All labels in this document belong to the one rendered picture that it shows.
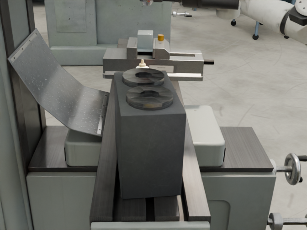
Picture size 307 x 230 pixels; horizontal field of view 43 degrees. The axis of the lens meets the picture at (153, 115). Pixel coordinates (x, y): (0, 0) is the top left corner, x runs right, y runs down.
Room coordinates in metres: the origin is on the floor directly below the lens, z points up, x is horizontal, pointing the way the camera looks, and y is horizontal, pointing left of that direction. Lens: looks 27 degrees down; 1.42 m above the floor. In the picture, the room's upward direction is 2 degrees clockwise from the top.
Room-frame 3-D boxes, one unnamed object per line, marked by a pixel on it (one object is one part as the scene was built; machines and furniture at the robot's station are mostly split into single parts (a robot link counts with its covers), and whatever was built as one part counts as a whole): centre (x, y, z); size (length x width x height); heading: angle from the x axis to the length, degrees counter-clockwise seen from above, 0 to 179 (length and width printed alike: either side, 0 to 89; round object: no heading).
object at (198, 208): (1.16, 0.03, 0.88); 1.24 x 0.23 x 0.08; 3
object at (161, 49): (1.32, -0.02, 1.01); 0.12 x 0.06 x 0.04; 0
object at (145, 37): (1.32, 0.04, 1.04); 0.06 x 0.05 x 0.06; 0
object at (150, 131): (0.72, 0.02, 1.02); 0.22 x 0.12 x 0.20; 9
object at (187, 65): (1.32, 0.01, 0.98); 0.35 x 0.15 x 0.11; 90
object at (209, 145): (1.14, 0.03, 0.78); 0.50 x 0.35 x 0.12; 93
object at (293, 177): (1.17, -0.47, 0.62); 0.16 x 0.12 x 0.12; 93
